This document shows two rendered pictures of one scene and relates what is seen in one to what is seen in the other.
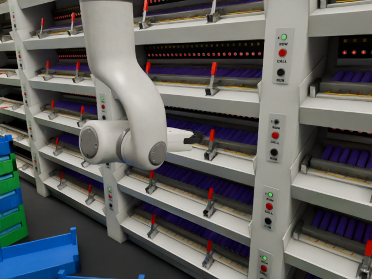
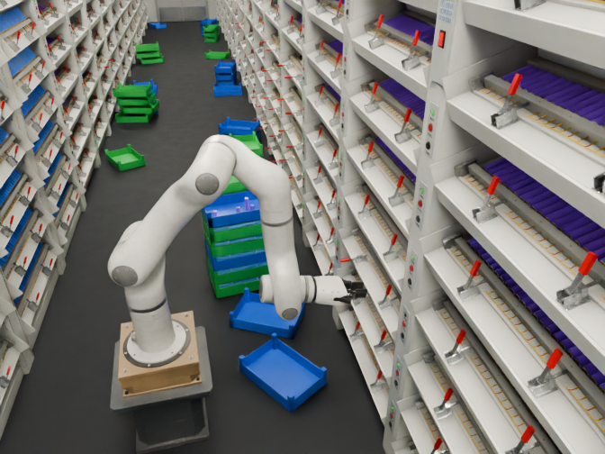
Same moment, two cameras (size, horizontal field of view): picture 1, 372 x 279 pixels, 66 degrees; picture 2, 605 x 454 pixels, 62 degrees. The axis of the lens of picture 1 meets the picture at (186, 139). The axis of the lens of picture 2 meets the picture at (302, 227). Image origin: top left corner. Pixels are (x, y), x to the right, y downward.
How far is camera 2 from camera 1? 1.10 m
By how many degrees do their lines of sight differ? 39
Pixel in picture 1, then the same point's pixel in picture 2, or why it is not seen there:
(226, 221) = (386, 363)
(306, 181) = (419, 370)
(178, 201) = (369, 324)
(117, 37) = (275, 243)
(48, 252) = not seen: hidden behind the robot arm
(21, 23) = (308, 78)
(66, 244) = not seen: hidden behind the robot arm
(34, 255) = (270, 308)
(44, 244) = not seen: hidden behind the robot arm
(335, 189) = (428, 388)
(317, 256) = (418, 429)
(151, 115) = (284, 294)
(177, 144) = (327, 300)
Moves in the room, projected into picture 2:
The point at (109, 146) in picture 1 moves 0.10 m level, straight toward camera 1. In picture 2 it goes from (267, 297) to (250, 318)
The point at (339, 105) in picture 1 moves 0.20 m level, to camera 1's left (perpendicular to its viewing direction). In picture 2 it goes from (435, 331) to (368, 299)
